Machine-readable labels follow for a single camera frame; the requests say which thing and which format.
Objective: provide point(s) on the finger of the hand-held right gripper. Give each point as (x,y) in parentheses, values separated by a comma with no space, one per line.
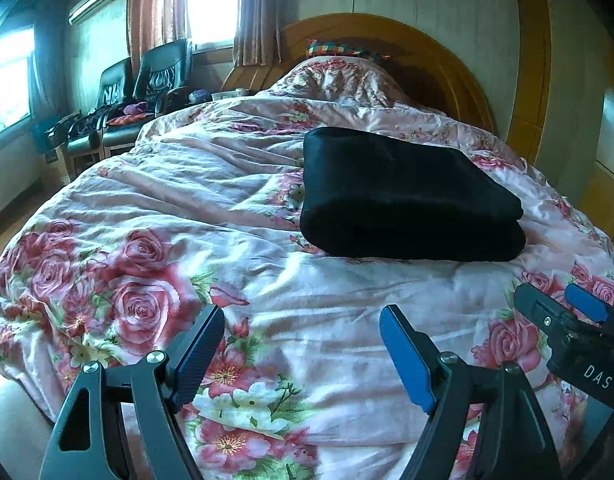
(587,302)
(537,307)

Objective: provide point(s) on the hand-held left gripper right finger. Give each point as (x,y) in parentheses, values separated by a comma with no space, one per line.
(404,357)

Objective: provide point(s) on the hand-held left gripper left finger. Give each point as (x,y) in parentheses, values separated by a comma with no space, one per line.
(197,360)

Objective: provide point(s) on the black pants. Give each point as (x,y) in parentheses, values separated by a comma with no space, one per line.
(412,200)

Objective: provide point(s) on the pink floral blanket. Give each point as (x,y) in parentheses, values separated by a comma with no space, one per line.
(187,210)

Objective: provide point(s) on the red checked cushion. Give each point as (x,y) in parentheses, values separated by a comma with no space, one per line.
(132,119)

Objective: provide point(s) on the purple cloth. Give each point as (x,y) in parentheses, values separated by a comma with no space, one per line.
(135,108)
(86,125)

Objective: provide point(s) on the dark blue cloth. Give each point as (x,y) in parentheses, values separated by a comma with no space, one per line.
(198,96)

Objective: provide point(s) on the white container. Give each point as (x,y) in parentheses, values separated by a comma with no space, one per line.
(229,96)

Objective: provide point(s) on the black leather armchair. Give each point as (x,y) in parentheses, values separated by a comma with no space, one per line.
(162,72)
(112,85)

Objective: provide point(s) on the wooden headboard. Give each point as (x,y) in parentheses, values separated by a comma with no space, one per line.
(412,40)

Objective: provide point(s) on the colourful checked pillow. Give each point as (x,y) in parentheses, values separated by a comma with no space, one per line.
(347,49)

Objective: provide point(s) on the wide side window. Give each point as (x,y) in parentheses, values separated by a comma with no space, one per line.
(7,85)

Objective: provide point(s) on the pink curtain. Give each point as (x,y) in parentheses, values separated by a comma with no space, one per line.
(157,10)
(257,10)

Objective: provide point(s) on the bright window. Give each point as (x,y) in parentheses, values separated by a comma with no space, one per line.
(214,0)

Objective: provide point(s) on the white air conditioner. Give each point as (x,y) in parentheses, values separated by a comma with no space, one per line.
(94,6)

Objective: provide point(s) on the wooden door frame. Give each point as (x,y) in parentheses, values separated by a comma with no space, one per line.
(529,60)

